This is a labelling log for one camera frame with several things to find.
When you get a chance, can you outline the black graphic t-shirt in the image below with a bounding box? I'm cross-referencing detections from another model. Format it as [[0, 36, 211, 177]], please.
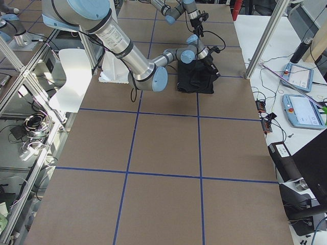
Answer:
[[177, 60, 218, 94]]

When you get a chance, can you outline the near blue teach pendant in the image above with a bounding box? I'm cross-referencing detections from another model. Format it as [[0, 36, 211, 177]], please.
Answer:
[[282, 94, 326, 130]]

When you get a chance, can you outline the aluminium frame post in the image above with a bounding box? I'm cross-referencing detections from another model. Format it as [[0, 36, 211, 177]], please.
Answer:
[[245, 0, 290, 80]]

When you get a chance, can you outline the black water bottle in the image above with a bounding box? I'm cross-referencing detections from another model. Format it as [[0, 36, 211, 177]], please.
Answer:
[[290, 37, 313, 64]]

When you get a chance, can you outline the black monitor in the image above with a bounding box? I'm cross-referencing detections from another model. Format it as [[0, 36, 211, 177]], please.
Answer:
[[292, 130, 327, 204]]

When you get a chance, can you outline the far blue teach pendant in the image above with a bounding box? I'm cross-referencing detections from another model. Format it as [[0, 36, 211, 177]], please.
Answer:
[[282, 62, 314, 93]]

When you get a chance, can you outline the white plastic chair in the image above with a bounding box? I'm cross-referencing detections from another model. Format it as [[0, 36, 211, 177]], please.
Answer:
[[49, 48, 92, 113]]

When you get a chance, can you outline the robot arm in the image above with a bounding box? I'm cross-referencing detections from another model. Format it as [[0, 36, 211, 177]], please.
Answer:
[[149, 0, 209, 37], [42, 1, 220, 92]]

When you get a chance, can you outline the metal reacher grabber tool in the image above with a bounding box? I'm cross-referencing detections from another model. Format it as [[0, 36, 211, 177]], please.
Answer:
[[258, 61, 327, 114]]

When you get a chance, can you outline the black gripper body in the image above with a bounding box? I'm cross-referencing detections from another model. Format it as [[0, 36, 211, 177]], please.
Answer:
[[190, 11, 208, 30], [201, 45, 220, 69]]

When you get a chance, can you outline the blue teach pendant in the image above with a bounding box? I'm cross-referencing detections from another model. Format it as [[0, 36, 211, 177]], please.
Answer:
[[282, 94, 326, 130], [282, 62, 314, 93]]

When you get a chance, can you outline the black power strip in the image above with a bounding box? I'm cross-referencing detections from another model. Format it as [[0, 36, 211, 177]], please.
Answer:
[[255, 100, 272, 135]]

